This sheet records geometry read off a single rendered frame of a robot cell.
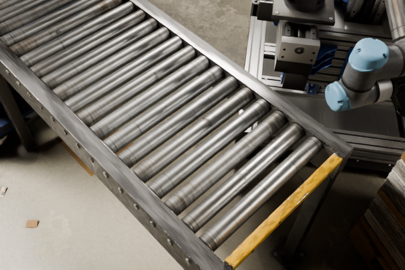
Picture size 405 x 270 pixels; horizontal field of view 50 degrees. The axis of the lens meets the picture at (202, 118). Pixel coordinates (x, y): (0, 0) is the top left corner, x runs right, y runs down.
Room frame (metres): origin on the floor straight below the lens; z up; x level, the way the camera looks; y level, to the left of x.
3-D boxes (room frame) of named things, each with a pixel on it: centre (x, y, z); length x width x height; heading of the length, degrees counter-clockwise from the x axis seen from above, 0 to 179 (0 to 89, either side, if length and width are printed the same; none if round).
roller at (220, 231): (0.58, -0.17, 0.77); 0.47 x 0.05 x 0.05; 136
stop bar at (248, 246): (0.52, -0.22, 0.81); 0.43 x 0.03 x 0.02; 136
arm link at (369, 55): (0.74, -0.38, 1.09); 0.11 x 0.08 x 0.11; 104
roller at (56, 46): (1.17, 0.44, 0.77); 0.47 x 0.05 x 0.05; 136
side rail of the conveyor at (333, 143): (1.16, 0.07, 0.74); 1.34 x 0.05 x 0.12; 46
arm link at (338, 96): (0.74, -0.36, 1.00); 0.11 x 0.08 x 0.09; 111
